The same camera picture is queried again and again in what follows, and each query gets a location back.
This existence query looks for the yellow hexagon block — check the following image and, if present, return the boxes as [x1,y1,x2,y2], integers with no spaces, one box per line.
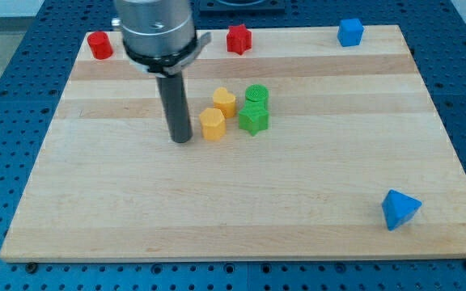
[199,108,226,141]

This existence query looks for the yellow heart block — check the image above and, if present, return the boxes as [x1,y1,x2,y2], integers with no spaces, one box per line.
[212,87,236,118]

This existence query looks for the green cylinder block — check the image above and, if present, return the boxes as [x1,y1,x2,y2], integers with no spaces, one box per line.
[245,84,269,109]

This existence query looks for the blue cube block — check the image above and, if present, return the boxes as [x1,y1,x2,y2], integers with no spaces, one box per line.
[337,19,364,47]

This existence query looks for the red star block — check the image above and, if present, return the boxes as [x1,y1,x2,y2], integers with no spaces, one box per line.
[227,24,252,55]

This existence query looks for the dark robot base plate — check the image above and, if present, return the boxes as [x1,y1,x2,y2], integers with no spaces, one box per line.
[197,0,286,13]

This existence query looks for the blue triangle block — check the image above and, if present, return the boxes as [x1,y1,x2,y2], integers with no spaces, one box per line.
[381,189,422,231]

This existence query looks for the green star block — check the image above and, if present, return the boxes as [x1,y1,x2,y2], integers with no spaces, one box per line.
[238,100,269,136]

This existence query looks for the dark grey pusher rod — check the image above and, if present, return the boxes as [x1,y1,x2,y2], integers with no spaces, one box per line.
[156,72,193,143]

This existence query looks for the wooden board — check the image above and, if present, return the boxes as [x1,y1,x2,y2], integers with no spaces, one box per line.
[0,25,466,263]

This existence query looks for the red cylinder block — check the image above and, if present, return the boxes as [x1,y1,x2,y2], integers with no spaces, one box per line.
[87,31,113,60]

